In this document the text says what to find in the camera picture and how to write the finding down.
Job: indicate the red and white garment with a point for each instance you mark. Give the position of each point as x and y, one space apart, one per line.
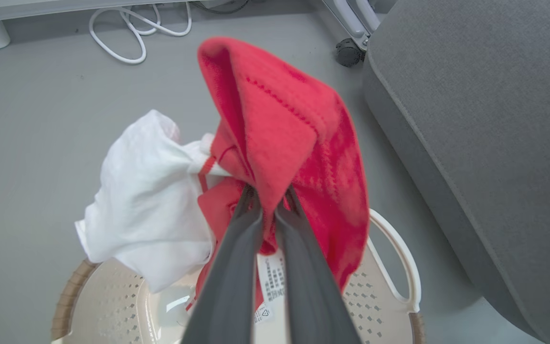
280 119

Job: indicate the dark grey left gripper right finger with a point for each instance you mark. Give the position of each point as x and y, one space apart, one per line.
311 286

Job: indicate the black caster wheel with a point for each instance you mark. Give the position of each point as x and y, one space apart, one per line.
350 53

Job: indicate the grey fabric sofa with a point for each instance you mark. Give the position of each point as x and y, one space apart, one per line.
494 119

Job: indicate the wide white partition panel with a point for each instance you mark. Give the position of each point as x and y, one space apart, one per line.
41 7

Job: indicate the beige perforated laundry basket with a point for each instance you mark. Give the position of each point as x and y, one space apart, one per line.
385 306

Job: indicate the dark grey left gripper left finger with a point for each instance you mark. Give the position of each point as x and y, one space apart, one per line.
229 282

